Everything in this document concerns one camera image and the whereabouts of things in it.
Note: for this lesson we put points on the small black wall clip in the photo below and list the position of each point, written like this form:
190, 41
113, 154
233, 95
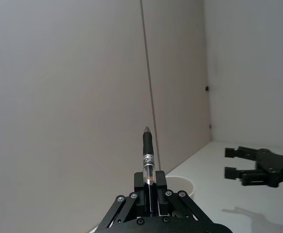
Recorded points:
207, 88

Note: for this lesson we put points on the clear pen with black grip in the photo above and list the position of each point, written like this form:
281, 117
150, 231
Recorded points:
148, 145

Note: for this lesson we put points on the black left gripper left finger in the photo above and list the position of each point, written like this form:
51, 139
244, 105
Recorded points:
139, 187

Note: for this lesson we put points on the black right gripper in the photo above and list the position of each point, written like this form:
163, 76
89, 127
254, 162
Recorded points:
282, 167

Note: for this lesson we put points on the white paper cup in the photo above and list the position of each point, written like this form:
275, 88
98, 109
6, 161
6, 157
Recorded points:
182, 185

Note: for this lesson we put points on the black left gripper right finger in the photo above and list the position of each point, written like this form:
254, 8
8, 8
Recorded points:
161, 187

